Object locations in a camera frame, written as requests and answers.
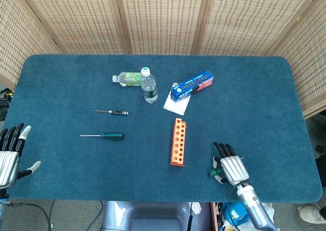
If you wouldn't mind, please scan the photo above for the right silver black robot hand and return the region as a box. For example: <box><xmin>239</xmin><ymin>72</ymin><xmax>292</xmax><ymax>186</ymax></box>
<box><xmin>212</xmin><ymin>141</ymin><xmax>250</xmax><ymax>185</ymax></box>

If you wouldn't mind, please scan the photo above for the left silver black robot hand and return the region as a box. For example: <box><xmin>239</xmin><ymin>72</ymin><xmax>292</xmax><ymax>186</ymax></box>
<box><xmin>0</xmin><ymin>122</ymin><xmax>41</xmax><ymax>190</ymax></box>

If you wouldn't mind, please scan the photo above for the green black striped screwdriver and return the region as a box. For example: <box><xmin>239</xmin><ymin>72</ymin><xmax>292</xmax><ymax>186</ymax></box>
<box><xmin>209</xmin><ymin>156</ymin><xmax>245</xmax><ymax>177</ymax></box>

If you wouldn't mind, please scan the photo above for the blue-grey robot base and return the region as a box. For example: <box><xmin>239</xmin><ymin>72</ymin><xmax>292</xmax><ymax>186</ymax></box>
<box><xmin>101</xmin><ymin>201</ymin><xmax>212</xmax><ymax>231</ymax></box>

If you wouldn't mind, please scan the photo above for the orange tool holder rack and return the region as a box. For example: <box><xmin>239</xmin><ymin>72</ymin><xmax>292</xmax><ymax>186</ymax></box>
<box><xmin>169</xmin><ymin>117</ymin><xmax>188</xmax><ymax>167</ymax></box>

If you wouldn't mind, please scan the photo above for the black metal precision screwdriver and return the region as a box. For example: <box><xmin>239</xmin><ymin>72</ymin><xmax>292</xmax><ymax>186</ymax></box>
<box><xmin>92</xmin><ymin>109</ymin><xmax>129</xmax><ymax>116</ymax></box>

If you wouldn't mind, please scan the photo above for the red-brown crate edge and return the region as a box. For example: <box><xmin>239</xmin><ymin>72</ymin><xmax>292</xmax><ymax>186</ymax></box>
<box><xmin>210</xmin><ymin>202</ymin><xmax>219</xmax><ymax>231</ymax></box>

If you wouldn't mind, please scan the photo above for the white plastic bag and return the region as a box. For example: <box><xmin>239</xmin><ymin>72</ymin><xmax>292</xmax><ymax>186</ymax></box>
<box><xmin>261</xmin><ymin>202</ymin><xmax>276</xmax><ymax>223</ymax></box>

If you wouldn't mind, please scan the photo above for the white round plate on base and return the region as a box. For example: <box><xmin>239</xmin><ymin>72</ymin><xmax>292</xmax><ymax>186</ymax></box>
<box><xmin>191</xmin><ymin>201</ymin><xmax>203</xmax><ymax>216</ymax></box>

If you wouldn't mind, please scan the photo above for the black equipment with yellow part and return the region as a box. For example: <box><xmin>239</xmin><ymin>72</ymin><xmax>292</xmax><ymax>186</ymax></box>
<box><xmin>0</xmin><ymin>87</ymin><xmax>13</xmax><ymax>121</ymax></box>

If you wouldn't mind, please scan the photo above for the blue table mat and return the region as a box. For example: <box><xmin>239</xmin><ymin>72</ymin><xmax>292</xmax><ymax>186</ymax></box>
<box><xmin>2</xmin><ymin>54</ymin><xmax>323</xmax><ymax>204</ymax></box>

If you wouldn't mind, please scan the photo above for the white flat box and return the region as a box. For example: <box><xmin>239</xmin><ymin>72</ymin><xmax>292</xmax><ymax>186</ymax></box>
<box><xmin>163</xmin><ymin>82</ymin><xmax>192</xmax><ymax>115</ymax></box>

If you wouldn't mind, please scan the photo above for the white shoe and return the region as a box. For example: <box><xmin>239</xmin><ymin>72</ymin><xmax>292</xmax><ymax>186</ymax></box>
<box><xmin>298</xmin><ymin>204</ymin><xmax>326</xmax><ymax>224</ymax></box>

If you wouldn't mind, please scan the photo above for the blue cookie box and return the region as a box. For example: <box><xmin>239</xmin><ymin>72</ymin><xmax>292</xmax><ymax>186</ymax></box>
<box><xmin>170</xmin><ymin>70</ymin><xmax>214</xmax><ymax>101</ymax></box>

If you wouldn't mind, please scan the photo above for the clear bottle dark green label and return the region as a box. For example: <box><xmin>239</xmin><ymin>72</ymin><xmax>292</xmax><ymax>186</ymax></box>
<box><xmin>141</xmin><ymin>66</ymin><xmax>158</xmax><ymax>104</ymax></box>

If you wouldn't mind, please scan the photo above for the clear bottle light green label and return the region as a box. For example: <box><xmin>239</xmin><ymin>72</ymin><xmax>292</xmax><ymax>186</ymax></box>
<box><xmin>112</xmin><ymin>71</ymin><xmax>143</xmax><ymax>87</ymax></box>

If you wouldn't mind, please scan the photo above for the bamboo folding screen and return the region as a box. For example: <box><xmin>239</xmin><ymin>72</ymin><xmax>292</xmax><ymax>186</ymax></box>
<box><xmin>0</xmin><ymin>0</ymin><xmax>326</xmax><ymax>119</ymax></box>

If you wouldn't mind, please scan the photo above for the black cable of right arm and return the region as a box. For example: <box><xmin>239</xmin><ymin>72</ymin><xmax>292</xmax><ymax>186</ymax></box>
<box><xmin>227</xmin><ymin>182</ymin><xmax>249</xmax><ymax>231</ymax></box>

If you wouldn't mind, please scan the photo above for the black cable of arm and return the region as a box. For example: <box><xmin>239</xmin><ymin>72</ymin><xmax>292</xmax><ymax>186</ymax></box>
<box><xmin>7</xmin><ymin>201</ymin><xmax>54</xmax><ymax>231</ymax></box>
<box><xmin>227</xmin><ymin>182</ymin><xmax>249</xmax><ymax>231</ymax></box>

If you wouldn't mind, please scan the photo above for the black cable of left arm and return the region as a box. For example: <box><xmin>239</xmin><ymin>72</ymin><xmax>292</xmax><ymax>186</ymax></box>
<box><xmin>7</xmin><ymin>201</ymin><xmax>54</xmax><ymax>231</ymax></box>

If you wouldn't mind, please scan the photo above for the black strap on base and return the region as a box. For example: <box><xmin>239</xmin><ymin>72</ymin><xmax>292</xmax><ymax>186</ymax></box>
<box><xmin>187</xmin><ymin>202</ymin><xmax>193</xmax><ymax>231</ymax></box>

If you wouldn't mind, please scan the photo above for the teal black handled screwdriver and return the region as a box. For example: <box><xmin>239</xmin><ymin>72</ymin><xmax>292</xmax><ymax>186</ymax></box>
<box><xmin>79</xmin><ymin>132</ymin><xmax>125</xmax><ymax>141</ymax></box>

